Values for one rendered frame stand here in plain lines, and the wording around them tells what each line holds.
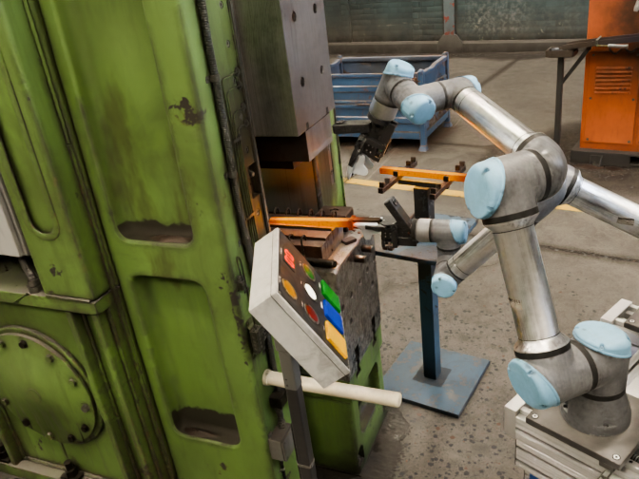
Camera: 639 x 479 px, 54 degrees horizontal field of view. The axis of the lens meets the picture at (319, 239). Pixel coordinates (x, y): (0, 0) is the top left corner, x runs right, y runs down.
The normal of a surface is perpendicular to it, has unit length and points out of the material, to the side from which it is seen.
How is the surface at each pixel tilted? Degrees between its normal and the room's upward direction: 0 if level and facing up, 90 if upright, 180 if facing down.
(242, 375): 90
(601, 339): 8
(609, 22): 90
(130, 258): 90
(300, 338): 90
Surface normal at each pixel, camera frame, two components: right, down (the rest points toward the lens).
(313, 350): 0.05, 0.44
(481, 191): -0.95, 0.13
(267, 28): -0.37, 0.45
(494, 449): -0.12, -0.89
